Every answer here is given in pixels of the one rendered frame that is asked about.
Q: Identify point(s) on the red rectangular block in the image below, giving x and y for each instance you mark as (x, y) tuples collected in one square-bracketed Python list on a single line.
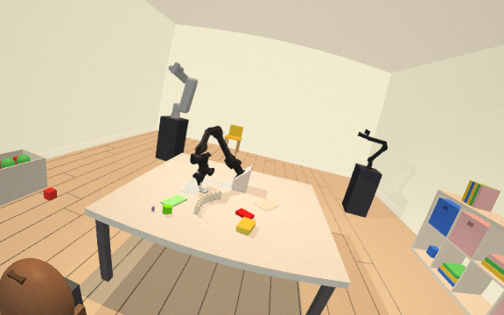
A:
[(243, 213)]

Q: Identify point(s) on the small green block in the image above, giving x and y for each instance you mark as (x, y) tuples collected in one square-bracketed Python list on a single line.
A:
[(167, 209)]

